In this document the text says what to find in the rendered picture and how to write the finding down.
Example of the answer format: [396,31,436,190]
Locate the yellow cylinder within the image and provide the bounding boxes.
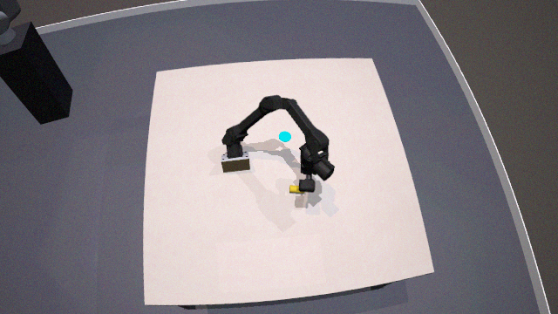
[289,185,305,194]

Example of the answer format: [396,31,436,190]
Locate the cyan circle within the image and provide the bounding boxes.
[279,131,291,142]

